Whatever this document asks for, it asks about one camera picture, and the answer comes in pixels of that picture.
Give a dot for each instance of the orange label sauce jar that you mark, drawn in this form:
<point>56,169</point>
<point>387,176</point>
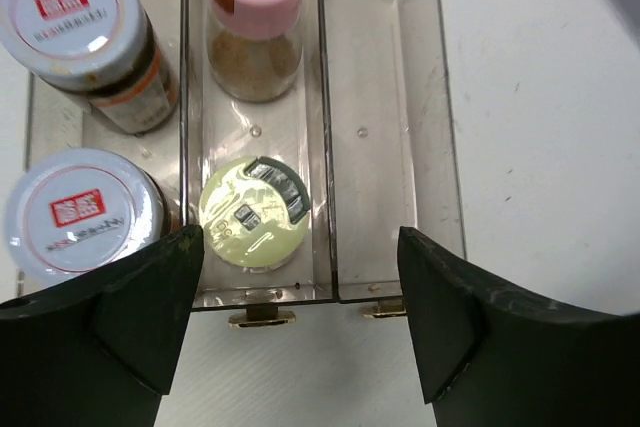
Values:
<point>83,208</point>

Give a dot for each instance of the dark brown sauce jar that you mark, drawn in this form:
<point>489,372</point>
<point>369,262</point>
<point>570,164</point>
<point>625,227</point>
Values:
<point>102,54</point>

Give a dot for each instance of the right clear organizer bin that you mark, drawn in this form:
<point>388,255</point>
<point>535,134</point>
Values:
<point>393,146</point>

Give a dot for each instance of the left clear organizer bin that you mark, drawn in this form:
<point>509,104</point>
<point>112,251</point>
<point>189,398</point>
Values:
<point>57,123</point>

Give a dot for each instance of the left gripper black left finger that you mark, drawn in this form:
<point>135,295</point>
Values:
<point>101,349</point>

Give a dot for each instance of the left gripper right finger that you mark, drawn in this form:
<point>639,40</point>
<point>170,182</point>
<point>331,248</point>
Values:
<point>491,353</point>

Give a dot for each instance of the pink lid spice bottle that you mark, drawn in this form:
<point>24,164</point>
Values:
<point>254,47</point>

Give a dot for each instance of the yellow lid spice bottle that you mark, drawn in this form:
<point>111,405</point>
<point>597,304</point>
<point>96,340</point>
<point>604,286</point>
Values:
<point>255,211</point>

